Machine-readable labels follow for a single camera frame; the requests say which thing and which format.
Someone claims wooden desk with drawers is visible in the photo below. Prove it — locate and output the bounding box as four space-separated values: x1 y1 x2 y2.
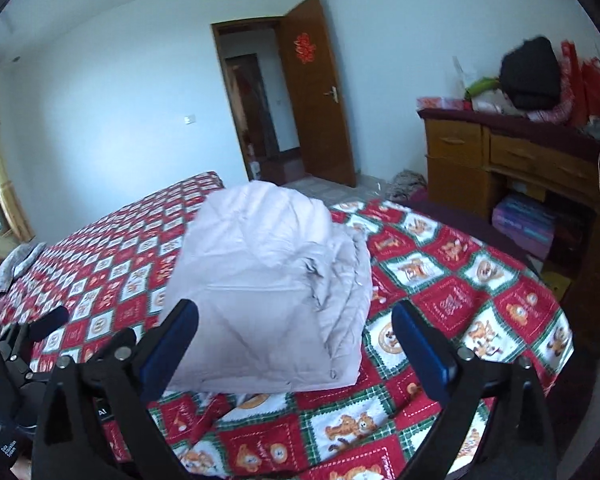
418 107 600 311

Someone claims grey striped cloth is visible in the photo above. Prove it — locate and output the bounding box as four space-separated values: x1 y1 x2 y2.
0 241 47 297

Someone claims green packet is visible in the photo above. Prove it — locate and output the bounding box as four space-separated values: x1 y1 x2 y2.
466 76 502 97

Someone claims tall red gift bag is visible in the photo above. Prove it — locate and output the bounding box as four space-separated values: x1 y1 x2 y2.
560 41 582 127

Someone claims red paper door decoration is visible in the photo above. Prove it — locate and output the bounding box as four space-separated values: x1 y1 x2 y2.
293 32 316 65

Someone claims yellow cardboard box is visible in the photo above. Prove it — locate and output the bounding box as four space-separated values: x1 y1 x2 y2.
544 269 574 302

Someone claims wide red gift bag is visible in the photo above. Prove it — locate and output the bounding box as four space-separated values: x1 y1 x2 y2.
580 56 600 122

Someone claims brown wooden door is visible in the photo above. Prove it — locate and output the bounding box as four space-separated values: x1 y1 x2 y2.
278 0 357 189

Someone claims pile of clothes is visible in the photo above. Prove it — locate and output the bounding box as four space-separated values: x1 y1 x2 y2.
389 169 432 204

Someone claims red patterned cloth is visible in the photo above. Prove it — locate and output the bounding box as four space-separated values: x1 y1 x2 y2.
526 99 574 124

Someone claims yellow window curtain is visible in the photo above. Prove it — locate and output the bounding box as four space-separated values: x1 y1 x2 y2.
0 66 35 242

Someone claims clear plastic bag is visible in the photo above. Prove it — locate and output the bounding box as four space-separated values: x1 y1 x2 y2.
452 56 482 99

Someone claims light grey padded jacket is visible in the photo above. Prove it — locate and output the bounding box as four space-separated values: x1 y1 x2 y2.
165 180 374 394

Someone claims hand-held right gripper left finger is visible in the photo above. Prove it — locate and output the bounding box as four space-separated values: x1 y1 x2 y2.
31 300 199 480

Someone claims white pink packet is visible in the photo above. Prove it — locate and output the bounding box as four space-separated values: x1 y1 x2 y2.
472 90 512 114

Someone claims pink flat box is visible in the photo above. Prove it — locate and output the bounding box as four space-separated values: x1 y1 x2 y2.
416 95 474 111

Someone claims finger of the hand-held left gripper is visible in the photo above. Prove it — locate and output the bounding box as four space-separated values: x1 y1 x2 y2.
26 306 71 344

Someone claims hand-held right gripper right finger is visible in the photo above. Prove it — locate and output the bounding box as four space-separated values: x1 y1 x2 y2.
392 301 558 480

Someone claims red checked printed blanket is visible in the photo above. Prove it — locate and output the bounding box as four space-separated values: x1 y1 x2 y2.
0 171 576 480

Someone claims brown door frame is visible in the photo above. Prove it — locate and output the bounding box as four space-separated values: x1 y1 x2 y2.
210 16 287 184

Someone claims black bag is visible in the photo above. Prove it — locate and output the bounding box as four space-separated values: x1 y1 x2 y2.
498 36 563 111

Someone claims stack of purple boxes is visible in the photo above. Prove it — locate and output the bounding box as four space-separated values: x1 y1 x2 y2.
491 194 557 262

